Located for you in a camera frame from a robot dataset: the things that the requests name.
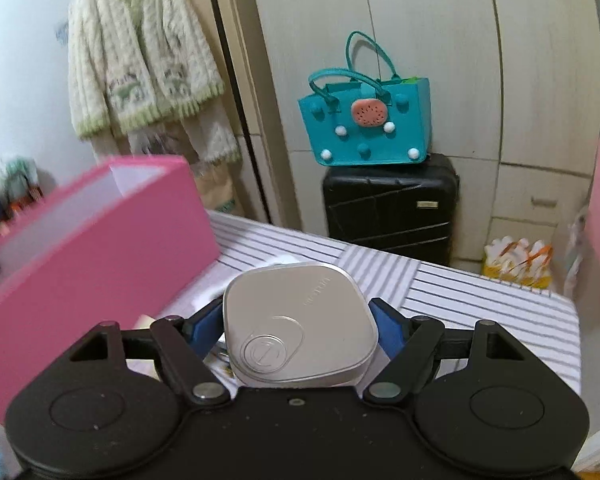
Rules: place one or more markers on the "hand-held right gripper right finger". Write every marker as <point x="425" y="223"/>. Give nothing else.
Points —
<point x="387" y="327"/>

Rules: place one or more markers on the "black suitcase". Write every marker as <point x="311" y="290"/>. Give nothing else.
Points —
<point x="379" y="210"/>

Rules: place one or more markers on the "striped tablecloth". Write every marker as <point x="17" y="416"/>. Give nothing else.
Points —
<point x="469" y="300"/>

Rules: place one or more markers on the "yellow white plastic bag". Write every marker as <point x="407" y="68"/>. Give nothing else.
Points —
<point x="514" y="265"/>

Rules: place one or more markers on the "clear plastic bag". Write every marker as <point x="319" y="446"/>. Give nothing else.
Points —
<point x="575" y="250"/>

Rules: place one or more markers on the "brown paper bag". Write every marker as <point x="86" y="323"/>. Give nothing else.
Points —
<point x="215" y="185"/>

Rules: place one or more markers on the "teal felt handbag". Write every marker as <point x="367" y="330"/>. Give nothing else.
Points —
<point x="360" y="140"/>

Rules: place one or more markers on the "cream knit cardigan green trim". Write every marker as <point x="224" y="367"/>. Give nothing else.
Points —
<point x="130" y="60"/>

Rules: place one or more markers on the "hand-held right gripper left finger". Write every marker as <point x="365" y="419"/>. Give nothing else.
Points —
<point x="207" y="325"/>

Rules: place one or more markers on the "beige wardrobe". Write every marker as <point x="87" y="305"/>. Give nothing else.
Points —
<point x="429" y="20"/>

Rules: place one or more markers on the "pink cardboard box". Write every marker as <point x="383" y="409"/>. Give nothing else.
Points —
<point x="105" y="245"/>

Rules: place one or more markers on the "beige oval cup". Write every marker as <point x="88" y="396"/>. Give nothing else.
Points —
<point x="290" y="320"/>

